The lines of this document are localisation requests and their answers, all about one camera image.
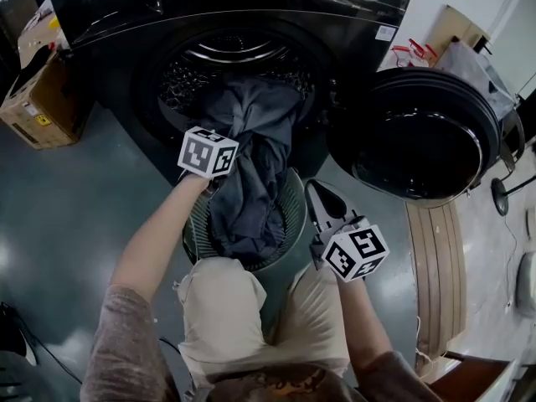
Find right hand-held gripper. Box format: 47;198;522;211
304;179;390;283

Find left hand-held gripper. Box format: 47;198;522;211
177;126;240;192

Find green plastic laundry basket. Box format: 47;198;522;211
183;167;309;343

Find dark grey clothes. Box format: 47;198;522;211
196;77;305;263

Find black washing machine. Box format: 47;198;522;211
49;0;420;186

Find person's left forearm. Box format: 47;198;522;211
111;173;210;305

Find person's right forearm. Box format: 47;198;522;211
337;276;394;372

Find round black washer door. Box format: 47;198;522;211
326;67;502;209

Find beige grooved wooden board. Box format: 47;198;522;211
405;201;468;362

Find person's beige trousers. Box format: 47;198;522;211
175;257;351;379

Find open cardboard box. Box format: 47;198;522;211
0;13;85;150

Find pile of red-lidded clear containers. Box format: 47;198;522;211
391;38;439;69

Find black round-back chair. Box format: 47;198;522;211
500;106;527;173

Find translucent plastic bag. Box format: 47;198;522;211
435;39;516;121

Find white round basin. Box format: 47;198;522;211
514;251;536;317

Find person's brown printed t-shirt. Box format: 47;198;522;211
81;285;441;402

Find brown wooden cabinet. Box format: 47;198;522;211
430;349;520;402

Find flat cardboard panel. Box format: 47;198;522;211
430;5;491;54

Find black pedestal fan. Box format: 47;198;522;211
490;176;536;217

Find white floor cable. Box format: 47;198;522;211
502;215;520;309

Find black floor cable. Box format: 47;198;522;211
0;303;85;384

